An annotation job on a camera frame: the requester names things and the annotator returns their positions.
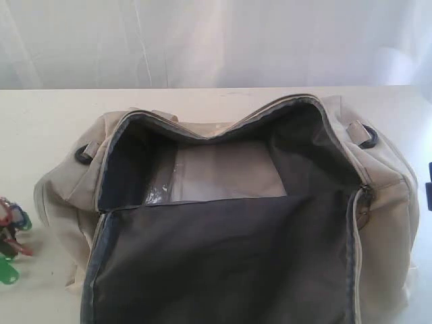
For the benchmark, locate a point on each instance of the beige canvas duffel bag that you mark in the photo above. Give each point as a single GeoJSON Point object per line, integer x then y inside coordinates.
{"type": "Point", "coordinates": [302, 212]}

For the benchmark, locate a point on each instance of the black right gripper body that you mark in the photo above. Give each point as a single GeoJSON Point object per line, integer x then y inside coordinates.
{"type": "Point", "coordinates": [428, 188]}

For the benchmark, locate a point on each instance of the bunch of colourful key tags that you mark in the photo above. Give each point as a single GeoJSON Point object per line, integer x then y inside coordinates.
{"type": "Point", "coordinates": [13, 220]}

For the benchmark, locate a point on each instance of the white backdrop curtain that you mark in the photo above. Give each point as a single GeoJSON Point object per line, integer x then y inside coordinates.
{"type": "Point", "coordinates": [179, 44]}

